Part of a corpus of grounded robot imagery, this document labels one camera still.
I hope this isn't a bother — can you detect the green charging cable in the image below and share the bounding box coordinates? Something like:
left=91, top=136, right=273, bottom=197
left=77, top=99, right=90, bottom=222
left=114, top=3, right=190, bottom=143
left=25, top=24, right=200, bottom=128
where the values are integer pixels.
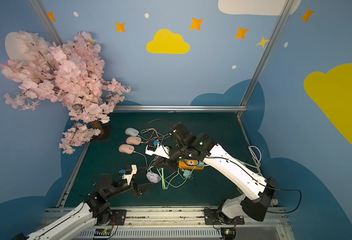
left=133, top=151, right=195, bottom=190

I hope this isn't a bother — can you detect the pale green wireless mouse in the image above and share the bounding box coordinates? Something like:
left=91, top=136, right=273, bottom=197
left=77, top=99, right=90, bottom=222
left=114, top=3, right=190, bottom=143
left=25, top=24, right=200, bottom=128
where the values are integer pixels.
left=125, top=128, right=140, bottom=137

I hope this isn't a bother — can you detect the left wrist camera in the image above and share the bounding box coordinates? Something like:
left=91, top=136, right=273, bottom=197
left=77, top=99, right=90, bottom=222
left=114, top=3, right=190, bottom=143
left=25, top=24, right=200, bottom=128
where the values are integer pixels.
left=120, top=165, right=138, bottom=185

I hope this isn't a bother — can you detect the aluminium frame rail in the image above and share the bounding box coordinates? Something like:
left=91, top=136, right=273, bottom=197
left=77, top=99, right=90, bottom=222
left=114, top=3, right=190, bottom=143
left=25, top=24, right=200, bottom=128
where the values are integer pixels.
left=114, top=105, right=247, bottom=113

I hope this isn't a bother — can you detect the pink wireless mouse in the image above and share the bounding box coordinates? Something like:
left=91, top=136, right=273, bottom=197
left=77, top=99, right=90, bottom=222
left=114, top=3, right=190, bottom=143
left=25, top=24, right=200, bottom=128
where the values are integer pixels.
left=126, top=136, right=142, bottom=146
left=119, top=144, right=135, bottom=155

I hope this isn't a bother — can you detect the teal charger with green cable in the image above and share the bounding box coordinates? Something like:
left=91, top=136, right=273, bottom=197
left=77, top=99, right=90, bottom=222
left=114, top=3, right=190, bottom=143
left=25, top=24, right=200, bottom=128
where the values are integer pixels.
left=183, top=170, right=194, bottom=180

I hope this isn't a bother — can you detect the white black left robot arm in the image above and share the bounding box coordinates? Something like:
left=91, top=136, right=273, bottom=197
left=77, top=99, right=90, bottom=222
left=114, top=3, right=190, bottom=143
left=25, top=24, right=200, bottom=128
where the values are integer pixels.
left=13, top=175, right=154, bottom=240

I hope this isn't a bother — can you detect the lilac wireless mouse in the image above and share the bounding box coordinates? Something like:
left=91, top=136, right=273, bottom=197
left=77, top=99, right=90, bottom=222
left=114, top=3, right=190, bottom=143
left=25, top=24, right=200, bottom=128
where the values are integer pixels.
left=146, top=172, right=162, bottom=184

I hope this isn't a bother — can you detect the pink charging cable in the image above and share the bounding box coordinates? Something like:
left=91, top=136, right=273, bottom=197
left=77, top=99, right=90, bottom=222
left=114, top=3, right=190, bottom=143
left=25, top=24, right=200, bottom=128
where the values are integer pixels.
left=139, top=128, right=177, bottom=151

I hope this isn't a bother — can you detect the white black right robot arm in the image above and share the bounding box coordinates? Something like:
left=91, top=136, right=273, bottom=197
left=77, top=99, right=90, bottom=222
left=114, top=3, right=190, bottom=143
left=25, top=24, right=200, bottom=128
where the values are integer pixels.
left=157, top=123, right=278, bottom=224

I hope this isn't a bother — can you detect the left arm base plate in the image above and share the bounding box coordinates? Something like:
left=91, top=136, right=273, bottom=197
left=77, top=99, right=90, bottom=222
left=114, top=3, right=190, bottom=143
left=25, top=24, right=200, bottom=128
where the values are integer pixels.
left=97, top=209, right=127, bottom=226

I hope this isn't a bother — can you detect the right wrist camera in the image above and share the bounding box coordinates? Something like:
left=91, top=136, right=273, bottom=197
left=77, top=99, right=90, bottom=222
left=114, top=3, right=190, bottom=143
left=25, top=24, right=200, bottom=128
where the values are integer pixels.
left=145, top=140, right=171, bottom=159

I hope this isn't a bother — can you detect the pink cherry blossom tree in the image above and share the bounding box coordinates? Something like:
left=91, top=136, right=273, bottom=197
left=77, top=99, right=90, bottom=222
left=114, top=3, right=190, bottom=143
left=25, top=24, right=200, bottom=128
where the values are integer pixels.
left=1, top=31, right=131, bottom=155

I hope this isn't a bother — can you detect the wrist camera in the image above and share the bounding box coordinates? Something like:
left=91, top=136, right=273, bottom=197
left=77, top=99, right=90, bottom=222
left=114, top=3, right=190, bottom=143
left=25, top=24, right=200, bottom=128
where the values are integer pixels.
left=120, top=165, right=138, bottom=185
left=145, top=140, right=171, bottom=159

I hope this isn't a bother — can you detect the orange power strip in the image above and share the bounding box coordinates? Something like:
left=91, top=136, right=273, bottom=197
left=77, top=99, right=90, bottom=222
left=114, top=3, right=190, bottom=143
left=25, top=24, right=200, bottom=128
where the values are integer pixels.
left=178, top=160, right=204, bottom=170

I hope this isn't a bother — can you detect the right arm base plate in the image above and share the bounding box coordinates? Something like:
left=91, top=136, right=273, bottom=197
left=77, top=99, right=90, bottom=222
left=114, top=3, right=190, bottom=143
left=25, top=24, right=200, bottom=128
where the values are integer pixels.
left=203, top=208, right=245, bottom=225

